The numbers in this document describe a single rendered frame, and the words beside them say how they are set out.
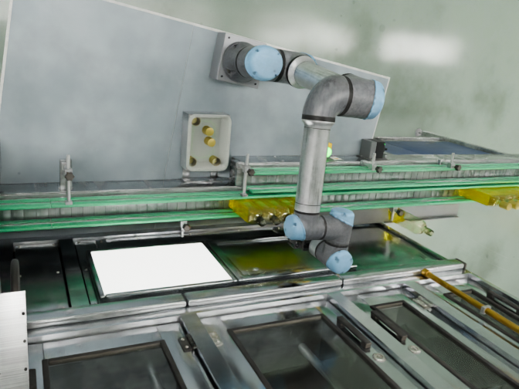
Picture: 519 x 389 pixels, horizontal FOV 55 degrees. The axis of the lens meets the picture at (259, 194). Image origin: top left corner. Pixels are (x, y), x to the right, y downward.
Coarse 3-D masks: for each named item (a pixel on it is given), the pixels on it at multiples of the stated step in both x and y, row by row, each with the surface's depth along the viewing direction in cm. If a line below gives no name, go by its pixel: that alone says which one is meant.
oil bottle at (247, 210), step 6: (234, 204) 196; (240, 204) 191; (246, 204) 190; (252, 204) 190; (234, 210) 196; (240, 210) 191; (246, 210) 185; (252, 210) 184; (258, 210) 185; (240, 216) 191; (246, 216) 186; (252, 216) 183; (252, 222) 184
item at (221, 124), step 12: (204, 120) 198; (216, 120) 200; (228, 120) 195; (192, 132) 197; (216, 132) 202; (228, 132) 196; (192, 144) 199; (204, 144) 201; (216, 144) 203; (228, 144) 198; (192, 156) 200; (204, 156) 203; (216, 156) 205; (228, 156) 199; (192, 168) 195; (204, 168) 197; (216, 168) 199
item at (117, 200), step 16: (208, 192) 194; (224, 192) 196; (240, 192) 199; (288, 192) 205; (336, 192) 212; (352, 192) 215; (368, 192) 219; (0, 208) 158; (16, 208) 160; (32, 208) 162
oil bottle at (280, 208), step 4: (264, 200) 198; (268, 200) 197; (272, 200) 198; (276, 200) 198; (272, 204) 193; (276, 204) 193; (280, 204) 194; (276, 208) 189; (280, 208) 189; (284, 208) 189; (288, 208) 190; (276, 212) 189; (280, 212) 188; (284, 212) 188; (288, 212) 189; (276, 216) 189; (280, 216) 188; (280, 220) 189
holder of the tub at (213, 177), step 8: (184, 112) 194; (192, 112) 194; (200, 112) 196; (208, 112) 198; (216, 112) 200; (184, 120) 194; (184, 128) 194; (184, 136) 195; (184, 144) 195; (184, 152) 196; (184, 160) 196; (184, 168) 197; (184, 176) 203; (216, 176) 209
